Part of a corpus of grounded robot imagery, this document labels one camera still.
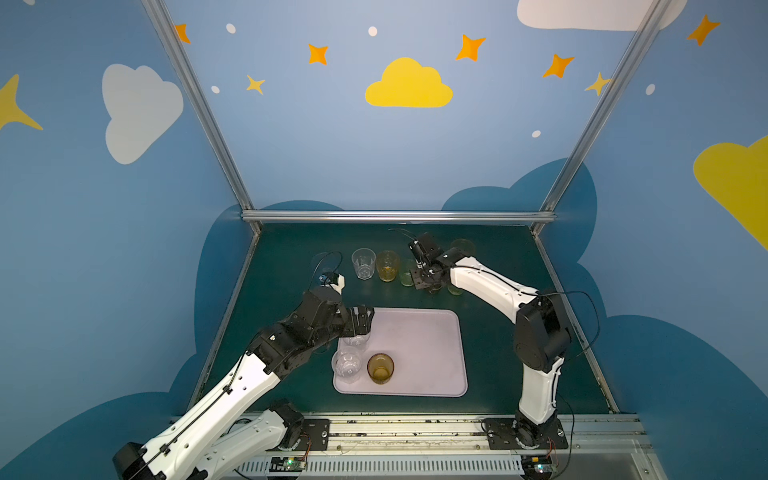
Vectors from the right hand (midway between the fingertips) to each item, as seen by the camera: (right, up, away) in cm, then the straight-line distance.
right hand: (425, 272), depth 93 cm
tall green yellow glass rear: (+14, +9, +6) cm, 18 cm away
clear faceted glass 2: (-24, -26, -7) cm, 36 cm away
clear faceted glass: (-20, +4, +14) cm, 25 cm away
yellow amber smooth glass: (-12, +3, +12) cm, 17 cm away
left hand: (-18, -9, -21) cm, 29 cm away
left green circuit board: (-36, -45, -23) cm, 62 cm away
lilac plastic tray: (0, -23, -4) cm, 24 cm away
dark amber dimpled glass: (-14, -27, -9) cm, 32 cm away
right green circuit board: (+24, -45, -22) cm, 56 cm away
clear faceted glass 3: (-20, -21, -4) cm, 29 cm away
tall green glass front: (+3, -2, -28) cm, 28 cm away
